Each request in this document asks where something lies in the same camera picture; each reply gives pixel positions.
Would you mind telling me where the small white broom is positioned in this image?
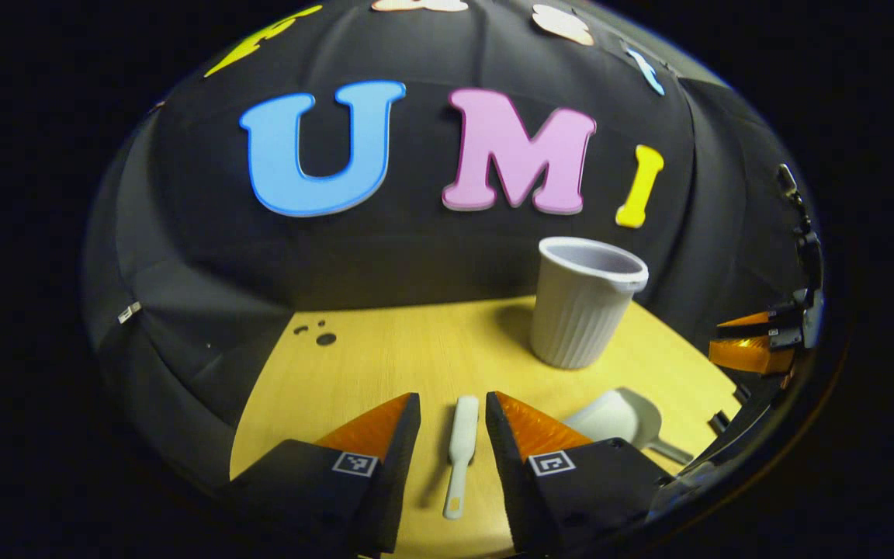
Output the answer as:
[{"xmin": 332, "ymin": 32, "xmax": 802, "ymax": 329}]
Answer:
[{"xmin": 444, "ymin": 395, "xmax": 480, "ymax": 520}]

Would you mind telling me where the wooden desktop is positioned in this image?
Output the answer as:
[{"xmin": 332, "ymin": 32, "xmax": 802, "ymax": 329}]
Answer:
[{"xmin": 230, "ymin": 295, "xmax": 743, "ymax": 559}]

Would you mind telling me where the white ribbed garbage bin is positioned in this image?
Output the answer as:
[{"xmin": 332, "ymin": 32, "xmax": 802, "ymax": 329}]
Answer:
[{"xmin": 531, "ymin": 237, "xmax": 650, "ymax": 370}]

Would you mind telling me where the white plastic dustpan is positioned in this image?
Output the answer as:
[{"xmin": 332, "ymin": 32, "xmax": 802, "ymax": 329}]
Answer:
[{"xmin": 563, "ymin": 387, "xmax": 696, "ymax": 467}]

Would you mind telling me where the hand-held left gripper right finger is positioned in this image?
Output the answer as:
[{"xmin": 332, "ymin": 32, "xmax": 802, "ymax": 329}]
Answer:
[{"xmin": 486, "ymin": 391, "xmax": 673, "ymax": 554}]

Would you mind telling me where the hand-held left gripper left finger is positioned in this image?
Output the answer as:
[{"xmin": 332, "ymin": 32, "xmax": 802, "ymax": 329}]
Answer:
[{"xmin": 234, "ymin": 392, "xmax": 422, "ymax": 559}]

